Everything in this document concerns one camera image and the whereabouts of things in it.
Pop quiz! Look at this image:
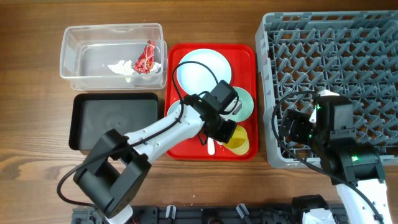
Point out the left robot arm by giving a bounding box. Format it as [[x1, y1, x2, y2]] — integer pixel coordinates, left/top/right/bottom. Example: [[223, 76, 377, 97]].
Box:
[[73, 92, 239, 223]]

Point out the clear plastic waste bin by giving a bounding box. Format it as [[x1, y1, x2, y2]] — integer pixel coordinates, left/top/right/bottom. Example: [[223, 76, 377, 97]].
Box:
[[60, 23, 167, 91]]

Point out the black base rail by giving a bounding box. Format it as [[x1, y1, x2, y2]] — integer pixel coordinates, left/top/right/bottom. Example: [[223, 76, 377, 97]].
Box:
[[71, 204, 299, 224]]

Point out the white napkin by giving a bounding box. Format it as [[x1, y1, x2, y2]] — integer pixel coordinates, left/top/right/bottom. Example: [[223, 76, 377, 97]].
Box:
[[108, 60, 162, 83]]

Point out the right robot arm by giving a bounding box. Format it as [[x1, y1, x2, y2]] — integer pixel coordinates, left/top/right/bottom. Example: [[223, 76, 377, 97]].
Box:
[[271, 90, 392, 223]]

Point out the red snack wrapper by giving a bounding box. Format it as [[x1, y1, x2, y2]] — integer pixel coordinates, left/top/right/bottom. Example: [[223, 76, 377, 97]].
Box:
[[133, 40, 155, 73]]

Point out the light blue food bowl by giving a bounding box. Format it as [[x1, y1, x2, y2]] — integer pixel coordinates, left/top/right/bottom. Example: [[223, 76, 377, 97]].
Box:
[[167, 100, 181, 116]]

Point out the black waste tray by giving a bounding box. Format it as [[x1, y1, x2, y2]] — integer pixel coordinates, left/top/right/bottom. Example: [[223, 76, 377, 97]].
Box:
[[68, 93, 158, 151]]

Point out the mint green bowl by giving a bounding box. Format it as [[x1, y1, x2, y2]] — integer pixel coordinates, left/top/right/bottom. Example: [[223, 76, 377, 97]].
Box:
[[223, 86, 254, 123]]

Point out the white plastic spoon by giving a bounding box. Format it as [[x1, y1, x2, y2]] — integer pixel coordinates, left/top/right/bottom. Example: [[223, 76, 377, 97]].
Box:
[[207, 138, 215, 156]]

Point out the light blue plate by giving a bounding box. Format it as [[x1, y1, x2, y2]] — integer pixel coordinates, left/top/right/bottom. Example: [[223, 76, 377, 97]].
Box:
[[177, 49, 232, 95]]

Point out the grey dishwasher rack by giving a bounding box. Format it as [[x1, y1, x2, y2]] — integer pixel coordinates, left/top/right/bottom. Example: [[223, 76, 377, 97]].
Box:
[[255, 11, 397, 169]]

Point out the red serving tray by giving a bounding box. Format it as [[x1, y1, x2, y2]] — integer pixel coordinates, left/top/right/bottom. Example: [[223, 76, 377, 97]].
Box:
[[165, 43, 259, 161]]

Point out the yellow plastic cup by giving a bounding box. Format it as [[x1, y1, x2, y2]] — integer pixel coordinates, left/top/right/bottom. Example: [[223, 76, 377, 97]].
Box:
[[223, 125, 250, 156]]

